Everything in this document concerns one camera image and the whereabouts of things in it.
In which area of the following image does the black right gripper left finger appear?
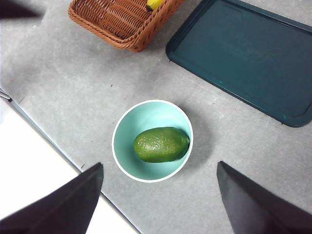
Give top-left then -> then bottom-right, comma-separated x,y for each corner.
0,162 -> 104,234

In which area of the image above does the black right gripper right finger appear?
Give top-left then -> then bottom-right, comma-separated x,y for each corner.
216,161 -> 312,234

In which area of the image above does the green avocado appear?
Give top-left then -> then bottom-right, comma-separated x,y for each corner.
133,126 -> 191,163

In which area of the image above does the turquoise ceramic bowl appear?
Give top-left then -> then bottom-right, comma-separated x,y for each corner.
111,99 -> 195,183

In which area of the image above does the dark teal rectangular tray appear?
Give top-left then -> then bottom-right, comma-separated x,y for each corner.
165,0 -> 312,128

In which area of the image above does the brown wicker basket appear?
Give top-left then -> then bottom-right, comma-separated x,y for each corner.
68,0 -> 186,52

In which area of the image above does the yellow banana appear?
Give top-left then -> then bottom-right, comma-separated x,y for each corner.
146,0 -> 164,11

